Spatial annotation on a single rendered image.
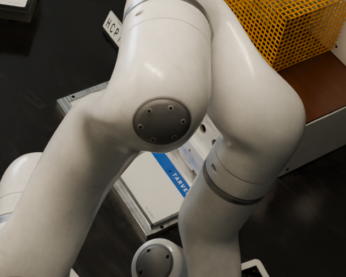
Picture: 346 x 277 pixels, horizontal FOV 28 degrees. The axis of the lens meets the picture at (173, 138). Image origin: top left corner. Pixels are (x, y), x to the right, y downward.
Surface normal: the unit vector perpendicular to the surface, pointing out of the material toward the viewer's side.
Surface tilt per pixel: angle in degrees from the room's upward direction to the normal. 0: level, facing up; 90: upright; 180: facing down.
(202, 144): 81
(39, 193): 54
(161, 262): 31
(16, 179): 24
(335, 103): 0
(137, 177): 0
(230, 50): 45
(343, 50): 90
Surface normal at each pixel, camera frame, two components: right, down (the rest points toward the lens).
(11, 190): -0.38, -0.64
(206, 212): -0.54, 0.51
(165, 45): 0.00, -0.62
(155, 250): -0.39, -0.47
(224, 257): 0.50, 0.14
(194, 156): -0.81, 0.26
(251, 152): -0.31, 0.72
